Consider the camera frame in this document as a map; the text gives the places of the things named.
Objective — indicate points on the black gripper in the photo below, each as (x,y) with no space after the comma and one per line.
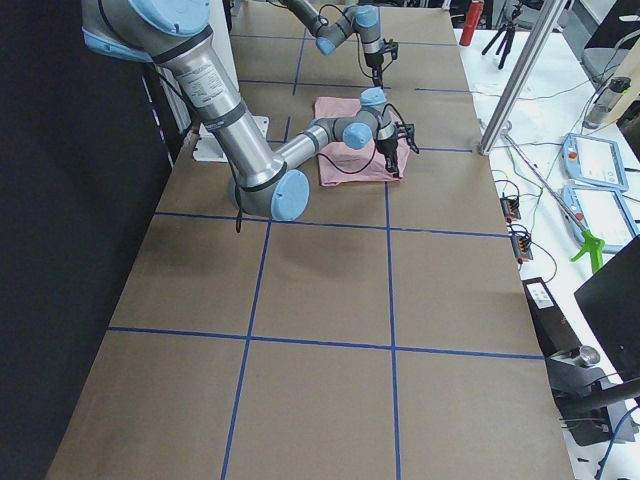
(387,146)
(373,61)

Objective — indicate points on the pink Snoopy t-shirt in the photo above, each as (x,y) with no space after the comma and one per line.
(341,164)

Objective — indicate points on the red cylinder bottle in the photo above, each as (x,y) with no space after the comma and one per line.
(472,18)

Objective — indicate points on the upper orange terminal block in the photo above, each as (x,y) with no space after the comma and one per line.
(510,207)

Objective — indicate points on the orange terminal block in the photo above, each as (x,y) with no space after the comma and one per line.
(510,207)
(521,242)

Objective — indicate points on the black tripod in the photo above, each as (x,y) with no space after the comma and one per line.
(502,37)

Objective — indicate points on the lower orange terminal block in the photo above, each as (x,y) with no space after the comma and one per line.
(521,242)

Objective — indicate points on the upper blue teach pendant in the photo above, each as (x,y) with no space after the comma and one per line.
(594,161)

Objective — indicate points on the blue teach pendant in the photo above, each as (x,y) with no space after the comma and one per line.
(605,214)
(594,161)

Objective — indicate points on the clear water bottle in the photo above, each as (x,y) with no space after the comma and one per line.
(608,97)

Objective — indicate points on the lower blue teach pendant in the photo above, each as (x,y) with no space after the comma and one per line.
(605,214)

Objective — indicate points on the black power box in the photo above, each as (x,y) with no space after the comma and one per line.
(554,333)

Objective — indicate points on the black monitor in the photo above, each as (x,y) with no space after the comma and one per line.
(609,302)

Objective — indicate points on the black clamp stand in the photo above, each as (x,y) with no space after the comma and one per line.
(591,405)

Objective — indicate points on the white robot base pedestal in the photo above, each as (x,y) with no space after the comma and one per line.
(222,108)

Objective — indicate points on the aluminium camera mast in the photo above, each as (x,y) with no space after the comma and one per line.
(548,18)

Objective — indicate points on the green handled reacher grabber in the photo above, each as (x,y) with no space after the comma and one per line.
(591,245)

